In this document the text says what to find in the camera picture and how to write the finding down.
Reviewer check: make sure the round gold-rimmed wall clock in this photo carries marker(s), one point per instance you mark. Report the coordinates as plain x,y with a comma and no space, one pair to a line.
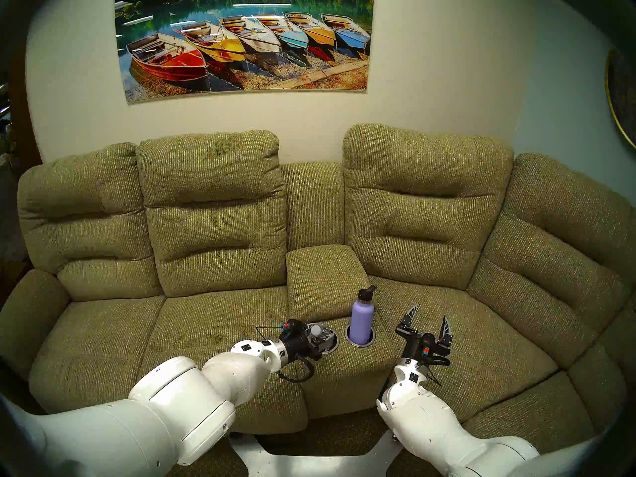
623,98

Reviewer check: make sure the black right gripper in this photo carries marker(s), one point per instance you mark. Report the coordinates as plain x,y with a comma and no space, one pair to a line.
425,349

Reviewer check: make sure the purple bottle with black cap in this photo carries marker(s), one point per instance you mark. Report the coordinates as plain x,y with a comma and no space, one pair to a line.
362,319

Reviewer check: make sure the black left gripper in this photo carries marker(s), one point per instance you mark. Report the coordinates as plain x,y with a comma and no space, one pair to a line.
298,342

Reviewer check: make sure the clear plastic water bottle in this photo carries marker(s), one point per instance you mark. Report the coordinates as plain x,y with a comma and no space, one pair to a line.
316,328

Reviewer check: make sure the olive green fabric sofa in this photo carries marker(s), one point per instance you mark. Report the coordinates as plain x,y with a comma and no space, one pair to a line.
213,222

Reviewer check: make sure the colourful boats wall poster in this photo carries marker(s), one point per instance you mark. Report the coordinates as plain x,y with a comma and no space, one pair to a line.
248,39

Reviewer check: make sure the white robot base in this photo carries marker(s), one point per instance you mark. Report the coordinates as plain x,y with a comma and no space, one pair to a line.
308,463

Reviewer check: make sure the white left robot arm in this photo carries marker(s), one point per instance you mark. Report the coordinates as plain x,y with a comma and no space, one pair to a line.
149,421

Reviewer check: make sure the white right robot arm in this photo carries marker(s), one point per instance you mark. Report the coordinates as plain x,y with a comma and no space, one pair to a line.
432,426

